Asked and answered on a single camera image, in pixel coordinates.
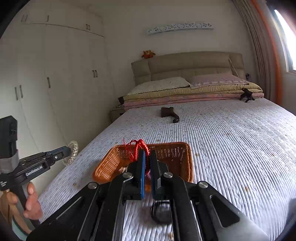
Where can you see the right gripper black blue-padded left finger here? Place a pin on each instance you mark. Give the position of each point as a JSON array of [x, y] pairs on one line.
[[134, 189]]

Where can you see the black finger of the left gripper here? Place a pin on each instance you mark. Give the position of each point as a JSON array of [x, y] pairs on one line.
[[60, 157]]

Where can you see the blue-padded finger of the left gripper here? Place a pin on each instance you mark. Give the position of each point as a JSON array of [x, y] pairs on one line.
[[61, 150]]

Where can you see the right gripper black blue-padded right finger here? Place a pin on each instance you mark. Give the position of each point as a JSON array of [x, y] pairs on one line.
[[157, 169]]

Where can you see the person's left hand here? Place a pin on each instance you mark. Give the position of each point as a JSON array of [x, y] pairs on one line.
[[32, 210]]

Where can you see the brown wicker basket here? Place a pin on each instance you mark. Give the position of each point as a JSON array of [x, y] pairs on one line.
[[177, 156]]

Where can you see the black smart watch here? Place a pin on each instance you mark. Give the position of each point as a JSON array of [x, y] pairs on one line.
[[160, 212]]

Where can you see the bedside nightstand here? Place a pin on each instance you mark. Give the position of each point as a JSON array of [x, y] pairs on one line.
[[116, 113]]

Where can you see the brown wooden back scratcher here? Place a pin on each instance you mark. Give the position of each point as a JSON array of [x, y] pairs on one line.
[[166, 112]]

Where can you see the white wardrobe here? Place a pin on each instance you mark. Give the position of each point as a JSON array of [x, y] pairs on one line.
[[54, 76]]

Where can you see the pink folded quilt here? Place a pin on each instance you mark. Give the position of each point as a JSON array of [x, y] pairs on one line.
[[138, 103]]

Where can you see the white quilted bedspread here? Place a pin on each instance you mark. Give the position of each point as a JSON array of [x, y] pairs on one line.
[[246, 151]]

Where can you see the white floral pillow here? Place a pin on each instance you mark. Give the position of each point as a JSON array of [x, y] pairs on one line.
[[159, 85]]

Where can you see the pink pillow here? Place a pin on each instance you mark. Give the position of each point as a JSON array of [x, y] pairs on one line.
[[216, 79]]

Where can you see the beige padded headboard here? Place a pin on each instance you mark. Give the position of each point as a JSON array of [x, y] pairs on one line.
[[187, 65]]

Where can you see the beige folded quilt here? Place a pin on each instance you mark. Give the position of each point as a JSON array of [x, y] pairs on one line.
[[227, 89]]

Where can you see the orange plush toy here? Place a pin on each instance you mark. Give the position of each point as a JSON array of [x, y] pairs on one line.
[[148, 54]]

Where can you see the black tripod clamp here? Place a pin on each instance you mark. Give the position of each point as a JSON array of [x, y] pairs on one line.
[[247, 95]]

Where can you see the grey orange curtain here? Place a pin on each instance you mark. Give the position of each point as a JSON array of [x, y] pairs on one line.
[[266, 47]]

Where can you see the white carved wall ornament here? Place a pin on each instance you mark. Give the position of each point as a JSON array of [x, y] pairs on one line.
[[179, 27]]

